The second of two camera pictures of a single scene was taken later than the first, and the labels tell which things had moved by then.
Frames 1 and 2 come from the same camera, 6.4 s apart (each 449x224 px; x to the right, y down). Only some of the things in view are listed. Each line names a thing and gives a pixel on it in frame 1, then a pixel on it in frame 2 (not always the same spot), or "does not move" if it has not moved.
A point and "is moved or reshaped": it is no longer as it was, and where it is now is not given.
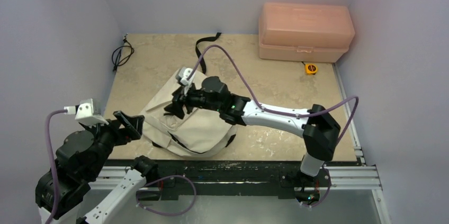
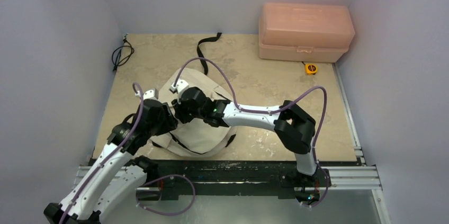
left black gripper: (133, 123) -> (169, 122)
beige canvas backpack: (203, 133) is moved or reshaped
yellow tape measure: (311, 69) does not move
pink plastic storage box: (310, 32) does not move
